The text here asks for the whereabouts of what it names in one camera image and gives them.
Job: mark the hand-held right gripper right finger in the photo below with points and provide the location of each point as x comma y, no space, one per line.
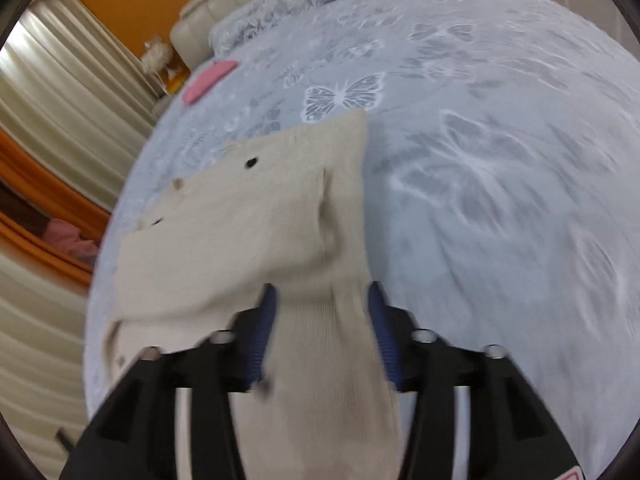
386,345

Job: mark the grey butterfly print bedsheet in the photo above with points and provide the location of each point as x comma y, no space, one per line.
475,185

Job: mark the beige knit cardigan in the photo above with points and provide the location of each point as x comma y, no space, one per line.
260,240

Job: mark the white plush toy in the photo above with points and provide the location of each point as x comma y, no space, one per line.
154,54

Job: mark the pink folded cloth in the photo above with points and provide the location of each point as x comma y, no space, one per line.
209,81

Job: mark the cream curtain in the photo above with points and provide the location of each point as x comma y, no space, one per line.
60,110

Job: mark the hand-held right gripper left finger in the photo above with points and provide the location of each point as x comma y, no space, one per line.
259,340

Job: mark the cream leather headboard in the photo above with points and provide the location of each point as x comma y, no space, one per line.
225,7

